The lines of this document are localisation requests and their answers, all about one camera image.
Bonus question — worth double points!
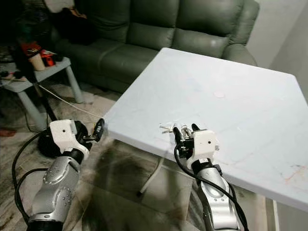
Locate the bunch of keys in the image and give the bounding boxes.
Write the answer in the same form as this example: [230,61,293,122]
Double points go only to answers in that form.
[159,122,193,138]

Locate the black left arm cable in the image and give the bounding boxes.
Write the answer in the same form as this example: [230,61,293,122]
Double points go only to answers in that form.
[12,132,51,225]

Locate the red slipper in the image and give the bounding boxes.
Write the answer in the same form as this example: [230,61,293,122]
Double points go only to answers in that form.
[0,128,16,137]

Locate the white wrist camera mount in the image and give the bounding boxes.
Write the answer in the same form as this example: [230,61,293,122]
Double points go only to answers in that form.
[50,119,90,160]
[192,129,218,163]

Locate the grey side table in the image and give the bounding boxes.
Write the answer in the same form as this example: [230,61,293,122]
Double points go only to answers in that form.
[0,62,85,131]

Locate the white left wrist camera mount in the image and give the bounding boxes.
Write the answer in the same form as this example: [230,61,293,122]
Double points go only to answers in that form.
[50,119,90,160]

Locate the red box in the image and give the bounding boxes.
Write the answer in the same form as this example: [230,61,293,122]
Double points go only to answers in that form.
[20,42,42,56]

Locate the black standing fan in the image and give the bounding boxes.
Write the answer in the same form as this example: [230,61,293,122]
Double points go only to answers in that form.
[7,0,77,158]

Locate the beige cup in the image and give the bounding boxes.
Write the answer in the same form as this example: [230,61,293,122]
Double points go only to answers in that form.
[30,53,47,72]

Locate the white power strip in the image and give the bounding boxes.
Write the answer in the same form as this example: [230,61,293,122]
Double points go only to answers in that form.
[0,69,30,80]

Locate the black bag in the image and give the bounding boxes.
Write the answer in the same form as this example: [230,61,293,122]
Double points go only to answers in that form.
[52,7,95,47]

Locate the white folding table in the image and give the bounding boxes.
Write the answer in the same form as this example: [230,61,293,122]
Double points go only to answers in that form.
[103,47,308,231]

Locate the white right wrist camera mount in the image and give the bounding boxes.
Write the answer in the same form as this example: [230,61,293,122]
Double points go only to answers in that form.
[192,129,218,163]

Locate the green leather sofa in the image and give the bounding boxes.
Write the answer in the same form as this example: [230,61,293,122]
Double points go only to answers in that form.
[51,0,260,94]

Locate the white table leg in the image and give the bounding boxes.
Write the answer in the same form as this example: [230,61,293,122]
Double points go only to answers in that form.
[138,154,167,196]
[267,199,282,231]

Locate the orange small container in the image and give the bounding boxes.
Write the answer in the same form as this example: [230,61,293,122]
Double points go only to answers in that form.
[40,49,56,67]

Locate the white floor cable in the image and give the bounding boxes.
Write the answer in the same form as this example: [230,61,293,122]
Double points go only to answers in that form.
[38,84,106,119]

